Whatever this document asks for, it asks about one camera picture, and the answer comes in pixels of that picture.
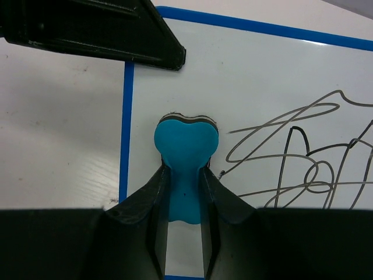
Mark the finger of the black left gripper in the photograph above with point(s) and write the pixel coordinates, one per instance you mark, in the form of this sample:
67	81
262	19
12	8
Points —
130	31

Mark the blue whiteboard eraser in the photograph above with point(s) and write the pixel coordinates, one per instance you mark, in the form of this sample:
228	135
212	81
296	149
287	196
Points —
186	145

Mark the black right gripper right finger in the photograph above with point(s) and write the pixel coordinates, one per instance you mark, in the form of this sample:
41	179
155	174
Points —
230	245

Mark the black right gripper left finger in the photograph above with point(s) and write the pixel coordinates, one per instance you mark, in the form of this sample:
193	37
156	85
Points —
134	237

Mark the blue framed small whiteboard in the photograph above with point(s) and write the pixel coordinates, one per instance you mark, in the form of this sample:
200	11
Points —
293	110

